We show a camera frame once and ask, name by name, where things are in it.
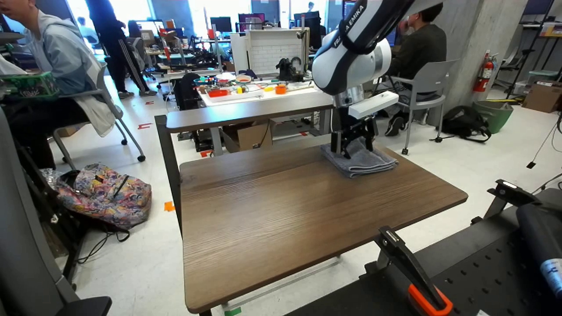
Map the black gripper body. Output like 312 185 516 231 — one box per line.
329 108 373 157

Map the grey towel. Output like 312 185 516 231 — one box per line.
321 145 396 178

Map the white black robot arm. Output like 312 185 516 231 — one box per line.
312 0 414 155

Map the grey back table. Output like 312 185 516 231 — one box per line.
164 90 333 157

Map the cardboard box under table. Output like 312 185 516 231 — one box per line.
222 124 271 153

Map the grey plastic chair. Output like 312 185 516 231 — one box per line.
389 62 452 139

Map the seated person dark jacket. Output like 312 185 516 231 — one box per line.
384 2 449 139

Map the white board on table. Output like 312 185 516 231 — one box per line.
245 29 308 74

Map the black backpack on floor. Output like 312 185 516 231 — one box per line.
442 106 491 145

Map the orange black clamp left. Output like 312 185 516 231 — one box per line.
364 227 452 316

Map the orange black clamp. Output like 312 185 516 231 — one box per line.
364 227 452 316
470 180 538 225

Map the green bag on floor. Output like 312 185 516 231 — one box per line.
473 102 512 134

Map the red fire extinguisher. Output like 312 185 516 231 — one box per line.
472 52 494 94

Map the orange black clamp right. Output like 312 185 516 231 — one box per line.
470 180 538 225

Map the black perforated breadboard table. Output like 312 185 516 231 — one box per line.
287 208 562 316

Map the colourful floral backpack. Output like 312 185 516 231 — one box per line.
47 164 150 231

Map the seated person light hoodie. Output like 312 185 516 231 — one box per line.
0 0 115 169

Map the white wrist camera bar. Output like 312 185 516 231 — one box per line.
347 92 398 120

